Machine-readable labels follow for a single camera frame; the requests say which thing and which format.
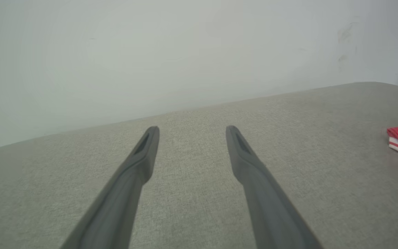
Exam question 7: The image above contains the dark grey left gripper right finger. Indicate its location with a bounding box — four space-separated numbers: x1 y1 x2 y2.
225 125 324 249

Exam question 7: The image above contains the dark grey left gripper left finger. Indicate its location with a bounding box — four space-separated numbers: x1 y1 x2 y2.
59 126 160 249

